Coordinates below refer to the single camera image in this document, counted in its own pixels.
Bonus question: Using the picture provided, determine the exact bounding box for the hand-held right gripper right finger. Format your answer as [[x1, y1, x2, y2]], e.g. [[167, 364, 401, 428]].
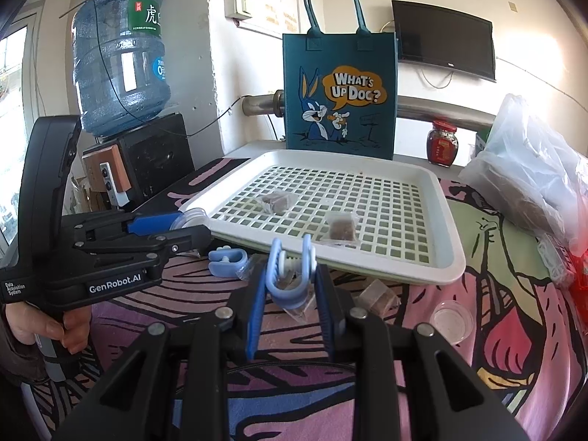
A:
[[313, 264, 529, 441]]

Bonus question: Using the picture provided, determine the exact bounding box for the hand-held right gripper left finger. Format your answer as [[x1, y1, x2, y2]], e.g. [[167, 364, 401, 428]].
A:
[[55, 264, 272, 441]]

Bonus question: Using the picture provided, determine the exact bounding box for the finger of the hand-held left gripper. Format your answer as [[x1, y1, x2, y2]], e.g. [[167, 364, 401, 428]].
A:
[[75, 212, 183, 240], [73, 223, 212, 268]]

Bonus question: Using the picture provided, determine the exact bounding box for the light blue plastic clip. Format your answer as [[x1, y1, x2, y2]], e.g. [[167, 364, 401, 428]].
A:
[[208, 247, 249, 279], [266, 234, 319, 312]]

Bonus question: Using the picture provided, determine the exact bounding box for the white perforated plastic tray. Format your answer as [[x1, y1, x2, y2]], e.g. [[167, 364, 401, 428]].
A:
[[181, 149, 467, 286]]

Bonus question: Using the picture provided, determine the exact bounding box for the person's left hand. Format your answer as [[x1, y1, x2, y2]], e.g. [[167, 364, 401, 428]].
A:
[[6, 305, 93, 355]]

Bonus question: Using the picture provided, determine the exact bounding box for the black water dispenser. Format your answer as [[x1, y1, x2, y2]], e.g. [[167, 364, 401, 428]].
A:
[[82, 112, 196, 210]]

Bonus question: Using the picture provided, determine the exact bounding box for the window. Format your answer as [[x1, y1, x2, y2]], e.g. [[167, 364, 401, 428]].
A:
[[0, 23, 29, 244]]

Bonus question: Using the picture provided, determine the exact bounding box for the blue water jug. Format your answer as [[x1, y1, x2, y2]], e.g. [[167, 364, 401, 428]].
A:
[[71, 0, 172, 138]]

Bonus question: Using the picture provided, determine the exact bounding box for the red lidded glass jar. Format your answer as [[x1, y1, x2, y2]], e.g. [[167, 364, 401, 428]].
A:
[[427, 119, 460, 169]]

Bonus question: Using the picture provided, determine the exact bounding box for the green white carton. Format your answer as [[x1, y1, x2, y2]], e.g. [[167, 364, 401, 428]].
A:
[[469, 129, 492, 162]]

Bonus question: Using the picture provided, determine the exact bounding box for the teal cartoon tote bag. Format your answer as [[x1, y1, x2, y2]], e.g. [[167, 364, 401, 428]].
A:
[[282, 0, 397, 162]]

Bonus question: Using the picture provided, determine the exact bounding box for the clear plastic bag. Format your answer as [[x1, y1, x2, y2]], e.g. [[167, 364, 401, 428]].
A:
[[459, 93, 588, 258]]

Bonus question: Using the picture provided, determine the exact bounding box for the red packet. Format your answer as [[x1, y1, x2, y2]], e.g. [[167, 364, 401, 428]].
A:
[[567, 248, 588, 331]]

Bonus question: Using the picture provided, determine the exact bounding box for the black power cable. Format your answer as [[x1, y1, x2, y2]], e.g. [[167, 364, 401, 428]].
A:
[[186, 96, 244, 138]]

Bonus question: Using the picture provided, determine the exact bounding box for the white wall switch box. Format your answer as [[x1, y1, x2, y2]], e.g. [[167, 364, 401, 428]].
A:
[[223, 0, 254, 22]]

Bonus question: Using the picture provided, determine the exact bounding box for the white television cable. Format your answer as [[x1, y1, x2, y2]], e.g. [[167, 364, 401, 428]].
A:
[[420, 62, 455, 89]]

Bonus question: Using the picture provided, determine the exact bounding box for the black wall television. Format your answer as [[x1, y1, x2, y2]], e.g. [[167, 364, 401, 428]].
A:
[[391, 0, 497, 83]]

